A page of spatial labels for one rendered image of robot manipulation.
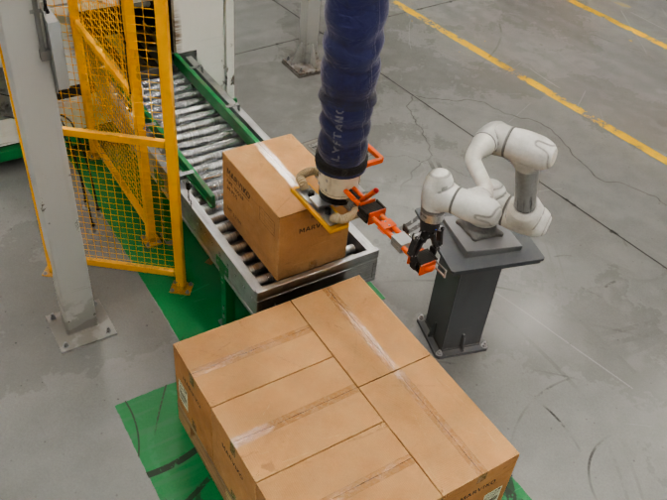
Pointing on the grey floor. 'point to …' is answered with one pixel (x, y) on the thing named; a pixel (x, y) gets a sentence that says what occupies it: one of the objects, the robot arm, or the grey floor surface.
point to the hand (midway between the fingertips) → (422, 259)
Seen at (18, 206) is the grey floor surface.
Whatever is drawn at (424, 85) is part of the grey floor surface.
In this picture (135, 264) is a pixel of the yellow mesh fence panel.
